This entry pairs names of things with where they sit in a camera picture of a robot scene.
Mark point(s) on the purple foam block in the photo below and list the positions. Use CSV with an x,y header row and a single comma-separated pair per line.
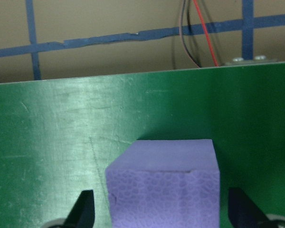
x,y
161,194

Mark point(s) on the green conveyor belt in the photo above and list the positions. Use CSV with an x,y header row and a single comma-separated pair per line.
x,y
50,142

